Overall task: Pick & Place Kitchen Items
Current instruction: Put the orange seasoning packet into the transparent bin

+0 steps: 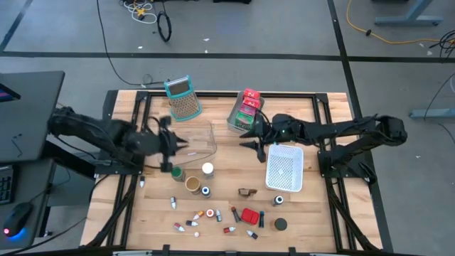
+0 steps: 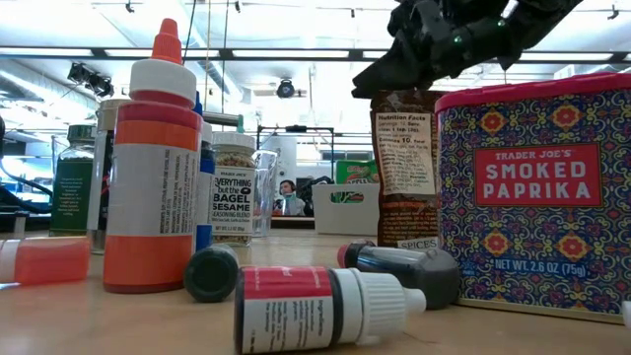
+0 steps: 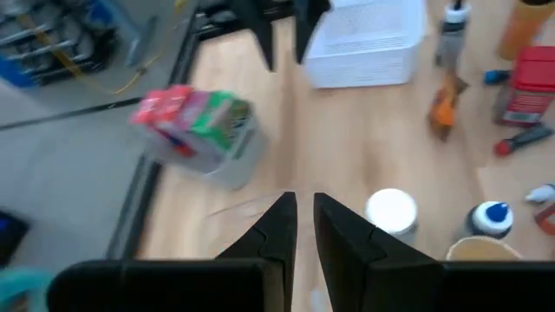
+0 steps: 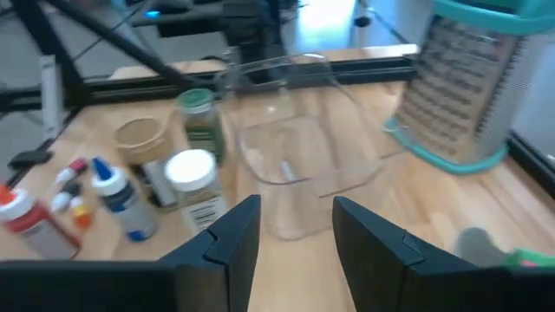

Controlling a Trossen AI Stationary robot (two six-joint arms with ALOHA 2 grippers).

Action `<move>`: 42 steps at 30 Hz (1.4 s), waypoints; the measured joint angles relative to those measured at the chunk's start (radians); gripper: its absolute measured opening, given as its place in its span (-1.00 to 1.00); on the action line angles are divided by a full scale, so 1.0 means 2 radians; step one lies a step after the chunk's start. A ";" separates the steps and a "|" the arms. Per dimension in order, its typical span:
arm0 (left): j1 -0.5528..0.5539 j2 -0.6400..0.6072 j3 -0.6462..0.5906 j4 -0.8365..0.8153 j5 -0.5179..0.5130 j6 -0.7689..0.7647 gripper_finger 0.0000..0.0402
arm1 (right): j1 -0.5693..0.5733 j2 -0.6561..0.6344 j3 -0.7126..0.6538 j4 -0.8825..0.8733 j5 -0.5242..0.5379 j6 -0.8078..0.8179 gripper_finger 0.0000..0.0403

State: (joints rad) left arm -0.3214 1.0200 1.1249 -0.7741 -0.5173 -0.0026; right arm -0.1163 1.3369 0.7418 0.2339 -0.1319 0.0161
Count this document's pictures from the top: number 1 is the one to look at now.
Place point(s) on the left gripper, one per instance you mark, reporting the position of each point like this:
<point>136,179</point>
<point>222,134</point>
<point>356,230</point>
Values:
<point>156,142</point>

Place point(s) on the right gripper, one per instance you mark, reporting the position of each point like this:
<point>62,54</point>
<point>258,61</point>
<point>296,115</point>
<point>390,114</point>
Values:
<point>272,129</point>

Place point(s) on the green Apple Jacks cereal box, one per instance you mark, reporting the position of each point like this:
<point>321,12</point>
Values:
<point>244,120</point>

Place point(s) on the green lid spice jar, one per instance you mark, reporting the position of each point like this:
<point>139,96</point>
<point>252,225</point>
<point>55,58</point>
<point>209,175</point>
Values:
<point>177,173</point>

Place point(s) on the purple cereal box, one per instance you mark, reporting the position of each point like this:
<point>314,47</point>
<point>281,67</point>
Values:
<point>247,110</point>

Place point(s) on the white lid spice jar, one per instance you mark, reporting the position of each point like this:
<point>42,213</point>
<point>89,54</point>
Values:
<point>207,169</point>

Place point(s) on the tan lid spice jar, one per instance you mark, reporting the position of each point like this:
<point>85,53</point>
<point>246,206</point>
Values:
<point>193,184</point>

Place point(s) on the brown spice pouch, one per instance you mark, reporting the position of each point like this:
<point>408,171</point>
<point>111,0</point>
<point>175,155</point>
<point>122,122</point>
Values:
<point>247,192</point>

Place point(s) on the large blue food colouring bottle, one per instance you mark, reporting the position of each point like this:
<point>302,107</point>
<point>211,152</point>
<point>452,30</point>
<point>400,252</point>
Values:
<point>205,191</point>

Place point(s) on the small grey dropper bottle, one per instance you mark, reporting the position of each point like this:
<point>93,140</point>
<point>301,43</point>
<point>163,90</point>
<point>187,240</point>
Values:
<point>173,202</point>

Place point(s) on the large black food colouring bottle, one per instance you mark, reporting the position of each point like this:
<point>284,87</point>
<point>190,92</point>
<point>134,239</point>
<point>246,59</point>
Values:
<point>278,200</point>

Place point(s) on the small orange dropper bottle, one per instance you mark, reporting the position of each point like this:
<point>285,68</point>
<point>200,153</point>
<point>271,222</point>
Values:
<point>198,215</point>

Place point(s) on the large orange food colouring bottle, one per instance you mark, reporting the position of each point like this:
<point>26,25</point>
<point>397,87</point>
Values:
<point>210,213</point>

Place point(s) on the smoked paprika tin red lid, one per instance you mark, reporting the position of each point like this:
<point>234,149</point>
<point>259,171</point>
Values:
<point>250,216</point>

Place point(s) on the slim blue squeeze bottle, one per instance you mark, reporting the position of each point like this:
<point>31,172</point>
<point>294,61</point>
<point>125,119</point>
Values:
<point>261,219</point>

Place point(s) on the small dark green dropper bottle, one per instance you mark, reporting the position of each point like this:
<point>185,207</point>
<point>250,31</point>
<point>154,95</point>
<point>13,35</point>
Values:
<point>218,215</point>

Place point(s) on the small red dropper bottle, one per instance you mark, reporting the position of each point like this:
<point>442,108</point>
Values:
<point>178,227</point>

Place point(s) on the small red-label dropper bottle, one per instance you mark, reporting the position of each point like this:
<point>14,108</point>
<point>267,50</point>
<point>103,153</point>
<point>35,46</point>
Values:
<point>229,229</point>

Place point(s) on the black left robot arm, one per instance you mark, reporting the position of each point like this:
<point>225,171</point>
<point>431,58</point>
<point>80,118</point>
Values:
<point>89,129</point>

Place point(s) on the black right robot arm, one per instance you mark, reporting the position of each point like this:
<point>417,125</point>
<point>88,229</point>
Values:
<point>337,129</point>

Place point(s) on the clear plastic container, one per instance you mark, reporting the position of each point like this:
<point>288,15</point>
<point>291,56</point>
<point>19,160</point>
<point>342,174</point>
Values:
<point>202,135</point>

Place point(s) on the grey plastic bin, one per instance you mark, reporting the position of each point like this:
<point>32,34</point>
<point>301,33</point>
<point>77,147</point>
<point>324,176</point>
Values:
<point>232,121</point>

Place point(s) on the teal steel box grater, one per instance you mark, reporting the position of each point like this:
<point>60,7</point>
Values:
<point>183,103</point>

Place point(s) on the white perforated plastic basket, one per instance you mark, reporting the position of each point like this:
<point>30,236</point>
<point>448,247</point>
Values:
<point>284,169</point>

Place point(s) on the grey lower desk surface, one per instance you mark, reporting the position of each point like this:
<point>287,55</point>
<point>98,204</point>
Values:
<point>39,185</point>

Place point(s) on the dark grey side desk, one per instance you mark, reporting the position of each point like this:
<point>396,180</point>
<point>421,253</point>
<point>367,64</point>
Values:
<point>32,113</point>

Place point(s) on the black keyboard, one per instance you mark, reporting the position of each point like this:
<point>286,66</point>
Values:
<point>6,185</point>

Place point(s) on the black computer mouse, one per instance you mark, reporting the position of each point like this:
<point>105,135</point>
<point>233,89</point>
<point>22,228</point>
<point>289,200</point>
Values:
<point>17,218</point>

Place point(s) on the computer monitor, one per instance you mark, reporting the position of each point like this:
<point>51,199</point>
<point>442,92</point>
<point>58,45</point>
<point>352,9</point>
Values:
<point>7,94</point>

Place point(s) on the blue-grey table leg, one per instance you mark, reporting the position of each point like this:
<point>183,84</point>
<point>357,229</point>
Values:
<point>433,113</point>
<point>409,21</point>

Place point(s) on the black aluminium table frame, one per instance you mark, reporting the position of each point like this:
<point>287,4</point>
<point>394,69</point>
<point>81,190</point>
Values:
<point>213,94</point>

